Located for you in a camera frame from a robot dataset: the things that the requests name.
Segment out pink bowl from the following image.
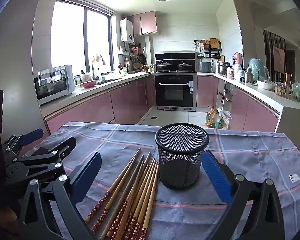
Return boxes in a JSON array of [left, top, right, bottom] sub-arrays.
[[80, 80, 97, 89]]

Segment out white plastic bag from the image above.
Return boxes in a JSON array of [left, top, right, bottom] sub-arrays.
[[217, 107, 232, 130]]

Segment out black range hood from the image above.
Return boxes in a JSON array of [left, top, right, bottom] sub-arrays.
[[155, 51, 196, 66]]

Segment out sink faucet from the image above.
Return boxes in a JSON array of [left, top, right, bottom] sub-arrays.
[[91, 56, 103, 80]]

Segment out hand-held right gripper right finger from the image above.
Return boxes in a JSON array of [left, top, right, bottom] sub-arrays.
[[201, 149, 285, 240]]

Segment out steel pot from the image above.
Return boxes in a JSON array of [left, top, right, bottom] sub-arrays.
[[217, 61, 231, 75]]

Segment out grey refrigerator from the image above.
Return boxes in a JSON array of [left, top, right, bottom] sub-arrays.
[[0, 0, 44, 133]]

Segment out pink kettle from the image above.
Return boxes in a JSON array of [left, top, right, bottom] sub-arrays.
[[233, 52, 243, 67]]

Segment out pink wall cabinet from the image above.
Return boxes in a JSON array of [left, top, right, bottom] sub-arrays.
[[127, 11, 158, 36]]

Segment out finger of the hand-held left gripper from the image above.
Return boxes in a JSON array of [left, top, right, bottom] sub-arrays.
[[5, 136, 77, 180], [2, 128, 44, 153]]

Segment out white toaster oven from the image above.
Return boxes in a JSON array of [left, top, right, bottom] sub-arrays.
[[34, 64, 76, 105]]

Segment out clear food container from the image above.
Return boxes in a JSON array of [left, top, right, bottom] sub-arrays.
[[274, 82, 290, 97]]

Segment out pink base cabinets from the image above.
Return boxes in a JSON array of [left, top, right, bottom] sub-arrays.
[[44, 75, 155, 135], [197, 76, 282, 133]]

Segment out black mesh cup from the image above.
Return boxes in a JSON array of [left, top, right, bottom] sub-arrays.
[[155, 123, 210, 190]]

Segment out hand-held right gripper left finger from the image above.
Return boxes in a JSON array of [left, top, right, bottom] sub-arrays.
[[18, 151, 102, 240]]

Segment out bag of green vegetables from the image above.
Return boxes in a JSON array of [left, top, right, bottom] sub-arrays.
[[291, 82, 300, 104]]

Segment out teal kitchen appliance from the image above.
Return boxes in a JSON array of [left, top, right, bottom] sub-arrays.
[[248, 58, 270, 82]]

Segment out kitchen window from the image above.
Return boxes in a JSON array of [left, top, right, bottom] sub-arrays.
[[51, 0, 115, 74]]

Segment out person's left hand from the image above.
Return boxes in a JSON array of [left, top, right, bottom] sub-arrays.
[[0, 205, 18, 230]]

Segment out steel thermos flask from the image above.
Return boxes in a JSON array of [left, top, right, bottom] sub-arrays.
[[240, 67, 254, 84]]

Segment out white water heater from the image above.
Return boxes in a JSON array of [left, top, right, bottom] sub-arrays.
[[120, 19, 135, 42]]

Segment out black wok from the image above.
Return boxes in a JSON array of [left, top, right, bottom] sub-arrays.
[[156, 61, 172, 72], [177, 62, 192, 72]]

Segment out bunch of wooden chopsticks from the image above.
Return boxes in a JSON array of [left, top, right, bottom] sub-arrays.
[[84, 148, 159, 240]]

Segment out black built-in oven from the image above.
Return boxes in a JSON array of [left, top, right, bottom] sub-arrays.
[[154, 74, 197, 107]]

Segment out white bowl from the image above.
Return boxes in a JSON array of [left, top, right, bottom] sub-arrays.
[[256, 80, 275, 90]]

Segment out plaid grey tablecloth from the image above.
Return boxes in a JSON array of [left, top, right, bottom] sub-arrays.
[[24, 121, 300, 240]]

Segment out black wall rack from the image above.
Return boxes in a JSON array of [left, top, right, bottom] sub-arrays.
[[194, 39, 222, 59]]

